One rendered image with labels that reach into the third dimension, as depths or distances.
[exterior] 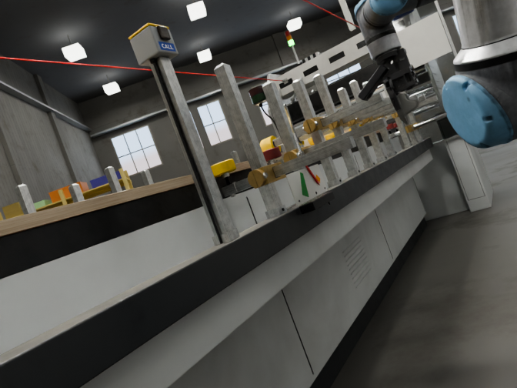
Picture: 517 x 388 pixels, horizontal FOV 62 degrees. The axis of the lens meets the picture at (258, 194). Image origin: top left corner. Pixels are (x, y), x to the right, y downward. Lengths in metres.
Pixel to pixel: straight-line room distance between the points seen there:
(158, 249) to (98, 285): 0.20
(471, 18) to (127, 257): 0.85
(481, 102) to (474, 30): 0.13
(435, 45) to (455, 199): 1.29
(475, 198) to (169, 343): 3.35
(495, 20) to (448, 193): 3.27
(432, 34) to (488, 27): 3.03
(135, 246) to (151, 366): 0.36
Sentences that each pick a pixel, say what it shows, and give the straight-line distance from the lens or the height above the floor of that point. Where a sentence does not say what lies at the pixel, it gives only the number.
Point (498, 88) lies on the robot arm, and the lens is 0.85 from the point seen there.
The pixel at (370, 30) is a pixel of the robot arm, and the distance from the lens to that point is 1.37.
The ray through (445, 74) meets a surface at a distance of 3.85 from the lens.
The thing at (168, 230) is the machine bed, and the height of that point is 0.77.
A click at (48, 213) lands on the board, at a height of 0.89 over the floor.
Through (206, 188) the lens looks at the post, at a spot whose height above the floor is 0.83.
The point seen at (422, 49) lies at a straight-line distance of 3.89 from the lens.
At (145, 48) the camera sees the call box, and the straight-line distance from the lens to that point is 1.05.
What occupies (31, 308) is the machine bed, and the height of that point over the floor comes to 0.73.
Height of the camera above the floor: 0.78
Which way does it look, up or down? level
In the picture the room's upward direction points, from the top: 21 degrees counter-clockwise
